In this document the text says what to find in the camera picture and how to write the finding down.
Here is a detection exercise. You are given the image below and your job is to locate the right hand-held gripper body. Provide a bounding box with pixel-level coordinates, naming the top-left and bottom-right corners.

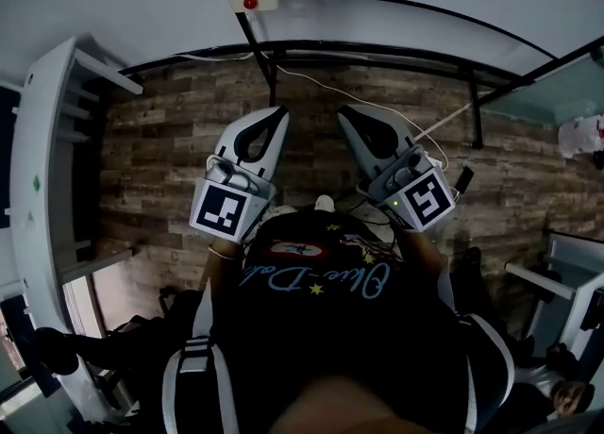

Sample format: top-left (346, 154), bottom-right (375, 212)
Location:
top-left (355, 142), bottom-right (457, 234)

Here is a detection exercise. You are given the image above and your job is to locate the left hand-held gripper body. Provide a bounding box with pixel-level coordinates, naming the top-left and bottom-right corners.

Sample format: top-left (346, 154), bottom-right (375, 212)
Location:
top-left (190, 154), bottom-right (277, 241)

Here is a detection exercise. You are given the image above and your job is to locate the person's right forearm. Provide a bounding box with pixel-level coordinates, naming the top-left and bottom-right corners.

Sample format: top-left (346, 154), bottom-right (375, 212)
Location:
top-left (394, 225), bottom-right (447, 283)

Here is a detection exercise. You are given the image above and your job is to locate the person's left forearm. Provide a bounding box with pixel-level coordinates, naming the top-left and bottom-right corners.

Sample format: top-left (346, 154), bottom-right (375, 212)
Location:
top-left (203, 232), bottom-right (246, 302)

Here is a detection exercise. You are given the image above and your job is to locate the black phone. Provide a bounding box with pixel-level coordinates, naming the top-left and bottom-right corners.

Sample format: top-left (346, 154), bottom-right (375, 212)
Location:
top-left (456, 165), bottom-right (476, 195)

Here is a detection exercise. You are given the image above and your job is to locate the beige stick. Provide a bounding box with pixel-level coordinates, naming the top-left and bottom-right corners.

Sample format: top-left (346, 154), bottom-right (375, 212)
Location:
top-left (413, 102), bottom-right (475, 143)

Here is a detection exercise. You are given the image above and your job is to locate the frosted glass door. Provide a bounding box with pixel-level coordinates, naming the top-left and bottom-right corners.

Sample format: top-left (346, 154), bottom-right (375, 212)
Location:
top-left (479, 35), bottom-right (604, 129)

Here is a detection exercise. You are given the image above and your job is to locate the black printed T-shirt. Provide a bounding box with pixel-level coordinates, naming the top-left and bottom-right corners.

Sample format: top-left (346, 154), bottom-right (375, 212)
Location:
top-left (159, 209), bottom-right (473, 434)

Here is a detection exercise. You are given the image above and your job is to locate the black office chair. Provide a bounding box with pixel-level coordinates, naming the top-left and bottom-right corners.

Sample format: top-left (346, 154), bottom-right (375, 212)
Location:
top-left (31, 288), bottom-right (209, 379)

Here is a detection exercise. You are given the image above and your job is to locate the clear plastic bag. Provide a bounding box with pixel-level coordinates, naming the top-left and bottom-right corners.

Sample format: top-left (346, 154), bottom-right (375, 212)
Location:
top-left (557, 112), bottom-right (604, 170)

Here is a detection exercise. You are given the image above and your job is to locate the small white desk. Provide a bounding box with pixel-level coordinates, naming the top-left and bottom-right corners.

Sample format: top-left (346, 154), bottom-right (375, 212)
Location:
top-left (503, 227), bottom-right (604, 354)

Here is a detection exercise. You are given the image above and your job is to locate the white shelf unit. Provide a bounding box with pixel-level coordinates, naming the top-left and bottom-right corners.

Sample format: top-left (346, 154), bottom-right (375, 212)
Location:
top-left (8, 33), bottom-right (145, 424)

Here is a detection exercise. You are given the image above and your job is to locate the dark blue panel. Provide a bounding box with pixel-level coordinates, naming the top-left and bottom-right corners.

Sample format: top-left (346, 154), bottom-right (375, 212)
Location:
top-left (0, 86), bottom-right (23, 231)

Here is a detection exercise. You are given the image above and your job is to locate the person's face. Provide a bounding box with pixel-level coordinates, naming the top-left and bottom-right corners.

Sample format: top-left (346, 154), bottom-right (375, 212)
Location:
top-left (268, 374), bottom-right (426, 434)

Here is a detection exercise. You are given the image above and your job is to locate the gold bracelet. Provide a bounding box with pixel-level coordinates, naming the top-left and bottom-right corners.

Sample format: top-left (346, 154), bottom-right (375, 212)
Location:
top-left (208, 243), bottom-right (238, 261)

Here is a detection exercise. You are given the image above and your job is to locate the long white power cable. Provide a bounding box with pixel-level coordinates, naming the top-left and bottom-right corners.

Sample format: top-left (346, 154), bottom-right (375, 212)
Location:
top-left (271, 61), bottom-right (450, 172)

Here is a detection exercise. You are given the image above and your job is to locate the grey harness strap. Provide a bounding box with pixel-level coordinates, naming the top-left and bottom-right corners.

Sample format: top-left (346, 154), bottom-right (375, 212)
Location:
top-left (161, 278), bottom-right (240, 434)
top-left (436, 266), bottom-right (516, 434)

